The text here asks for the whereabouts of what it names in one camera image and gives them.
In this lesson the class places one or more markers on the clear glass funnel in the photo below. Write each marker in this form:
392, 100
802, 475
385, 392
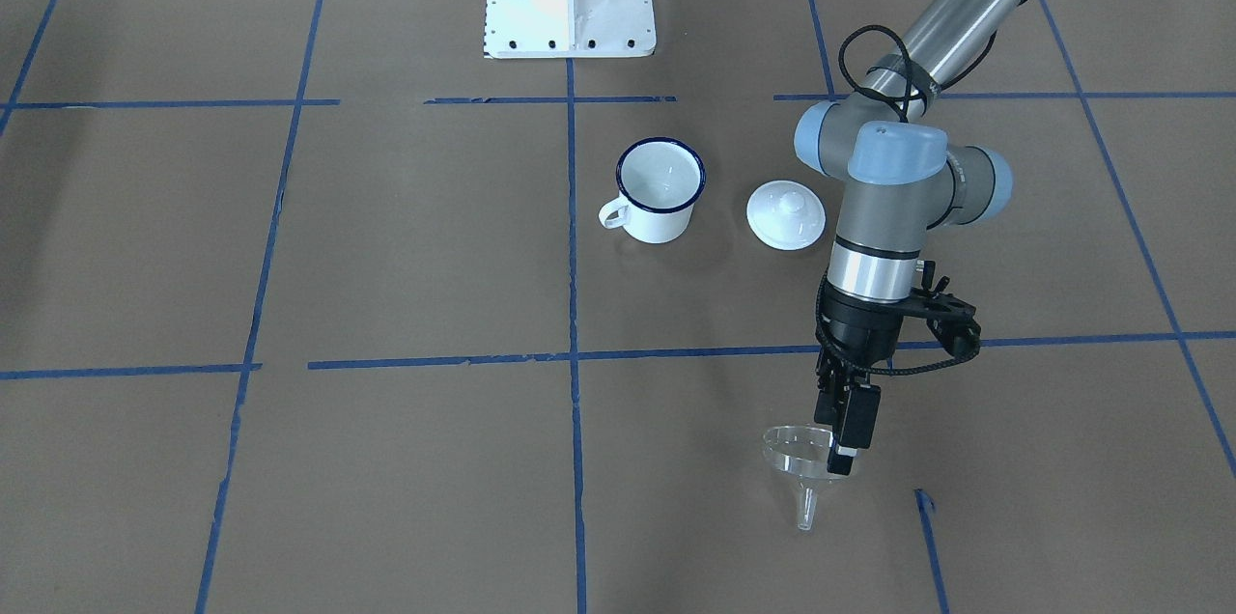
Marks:
801, 452

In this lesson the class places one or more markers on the white enamel mug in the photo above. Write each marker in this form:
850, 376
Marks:
659, 181

